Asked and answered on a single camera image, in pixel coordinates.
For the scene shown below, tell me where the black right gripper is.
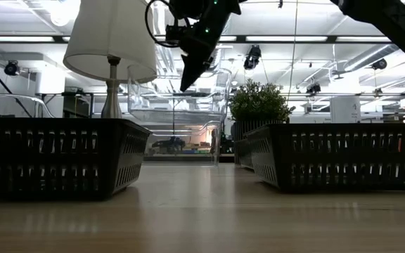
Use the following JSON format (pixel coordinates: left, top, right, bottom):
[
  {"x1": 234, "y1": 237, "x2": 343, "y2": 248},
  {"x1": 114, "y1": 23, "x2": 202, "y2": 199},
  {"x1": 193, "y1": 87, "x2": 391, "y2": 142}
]
[{"x1": 179, "y1": 3, "x2": 233, "y2": 93}]

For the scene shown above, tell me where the black plastic basket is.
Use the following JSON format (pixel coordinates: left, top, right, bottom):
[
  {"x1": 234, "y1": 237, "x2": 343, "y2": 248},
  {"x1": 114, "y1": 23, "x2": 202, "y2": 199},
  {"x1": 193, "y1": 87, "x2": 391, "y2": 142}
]
[
  {"x1": 235, "y1": 130, "x2": 257, "y2": 170},
  {"x1": 246, "y1": 122, "x2": 405, "y2": 193},
  {"x1": 0, "y1": 117, "x2": 153, "y2": 202}
]

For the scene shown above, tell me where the dark shelf unit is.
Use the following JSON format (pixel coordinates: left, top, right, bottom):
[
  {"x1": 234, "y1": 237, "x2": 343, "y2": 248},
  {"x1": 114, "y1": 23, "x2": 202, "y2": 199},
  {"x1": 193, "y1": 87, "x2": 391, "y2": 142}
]
[{"x1": 61, "y1": 91, "x2": 95, "y2": 119}]

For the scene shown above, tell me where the small green potted plant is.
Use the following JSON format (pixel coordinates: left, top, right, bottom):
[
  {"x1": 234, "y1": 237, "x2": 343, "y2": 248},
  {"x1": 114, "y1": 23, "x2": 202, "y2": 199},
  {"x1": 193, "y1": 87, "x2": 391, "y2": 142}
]
[{"x1": 228, "y1": 79, "x2": 297, "y2": 141}]

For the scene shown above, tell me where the white shade table lamp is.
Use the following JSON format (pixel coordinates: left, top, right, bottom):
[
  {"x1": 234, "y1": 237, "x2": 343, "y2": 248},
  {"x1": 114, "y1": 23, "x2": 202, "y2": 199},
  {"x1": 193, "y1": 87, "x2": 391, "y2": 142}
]
[{"x1": 63, "y1": 0, "x2": 158, "y2": 119}]

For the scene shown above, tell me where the white column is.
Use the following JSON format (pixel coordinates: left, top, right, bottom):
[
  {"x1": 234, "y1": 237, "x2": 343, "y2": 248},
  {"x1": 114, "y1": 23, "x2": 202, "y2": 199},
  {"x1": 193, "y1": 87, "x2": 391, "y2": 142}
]
[{"x1": 330, "y1": 95, "x2": 362, "y2": 124}]

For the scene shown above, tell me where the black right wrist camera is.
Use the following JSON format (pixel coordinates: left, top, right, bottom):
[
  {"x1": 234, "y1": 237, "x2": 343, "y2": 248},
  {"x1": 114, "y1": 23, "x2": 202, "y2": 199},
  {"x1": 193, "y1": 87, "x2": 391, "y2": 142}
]
[{"x1": 165, "y1": 24, "x2": 189, "y2": 46}]

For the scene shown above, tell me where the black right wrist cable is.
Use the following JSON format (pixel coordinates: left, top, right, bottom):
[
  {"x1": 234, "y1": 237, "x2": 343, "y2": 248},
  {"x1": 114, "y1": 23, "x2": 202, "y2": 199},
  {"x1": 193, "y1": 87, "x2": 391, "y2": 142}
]
[{"x1": 145, "y1": 0, "x2": 189, "y2": 48}]

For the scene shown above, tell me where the black aluminium table frame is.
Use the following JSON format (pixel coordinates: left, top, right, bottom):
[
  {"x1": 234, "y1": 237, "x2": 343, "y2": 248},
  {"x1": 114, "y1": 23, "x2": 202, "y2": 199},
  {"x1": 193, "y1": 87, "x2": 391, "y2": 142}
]
[{"x1": 142, "y1": 154, "x2": 237, "y2": 164}]

